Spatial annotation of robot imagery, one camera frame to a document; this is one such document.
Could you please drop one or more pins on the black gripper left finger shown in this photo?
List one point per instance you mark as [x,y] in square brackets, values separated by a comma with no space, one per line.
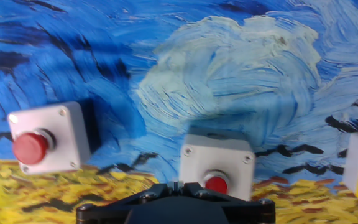
[104,211]

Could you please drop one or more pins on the Van Gogh print tablecloth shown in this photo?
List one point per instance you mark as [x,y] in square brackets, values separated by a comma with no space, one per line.
[228,77]

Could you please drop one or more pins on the grey box raised red button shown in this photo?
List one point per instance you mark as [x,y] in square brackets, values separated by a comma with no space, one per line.
[67,133]

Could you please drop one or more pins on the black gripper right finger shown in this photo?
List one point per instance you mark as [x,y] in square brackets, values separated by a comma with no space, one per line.
[250,211]

